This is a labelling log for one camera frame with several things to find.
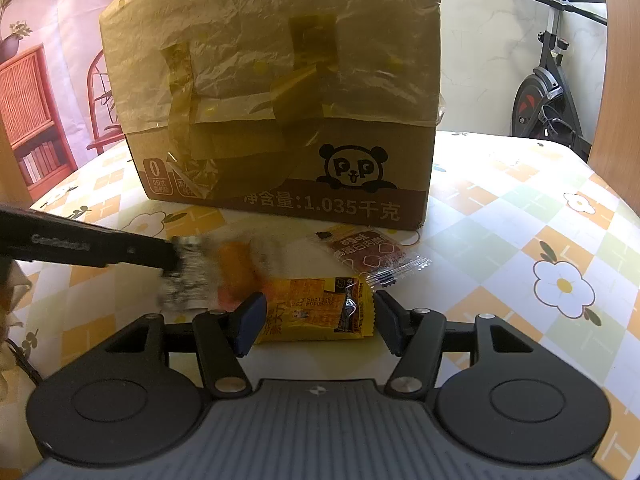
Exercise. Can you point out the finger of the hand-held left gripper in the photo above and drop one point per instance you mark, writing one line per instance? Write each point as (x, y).
(145, 254)

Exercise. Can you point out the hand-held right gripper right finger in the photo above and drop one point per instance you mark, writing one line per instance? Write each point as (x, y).
(389, 321)

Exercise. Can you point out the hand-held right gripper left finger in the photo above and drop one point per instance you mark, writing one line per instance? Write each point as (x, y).
(247, 321)

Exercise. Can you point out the orange silver snack packet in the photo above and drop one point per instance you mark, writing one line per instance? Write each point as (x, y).
(220, 275)

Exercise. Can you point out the yellow snack packet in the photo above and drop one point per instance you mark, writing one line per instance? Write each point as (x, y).
(310, 310)

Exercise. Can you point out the brown cardboard box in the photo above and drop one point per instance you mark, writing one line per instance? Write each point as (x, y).
(280, 90)

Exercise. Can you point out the clear red snack packet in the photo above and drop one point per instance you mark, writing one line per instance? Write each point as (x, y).
(370, 255)

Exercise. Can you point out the floral checkered tablecloth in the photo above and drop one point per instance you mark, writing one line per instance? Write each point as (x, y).
(525, 220)

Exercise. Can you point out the black exercise bike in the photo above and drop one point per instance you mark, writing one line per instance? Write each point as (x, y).
(550, 85)

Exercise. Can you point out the wooden board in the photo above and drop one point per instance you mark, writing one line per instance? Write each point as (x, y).
(620, 100)

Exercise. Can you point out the pink room wall poster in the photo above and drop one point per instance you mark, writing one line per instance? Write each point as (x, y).
(50, 60)

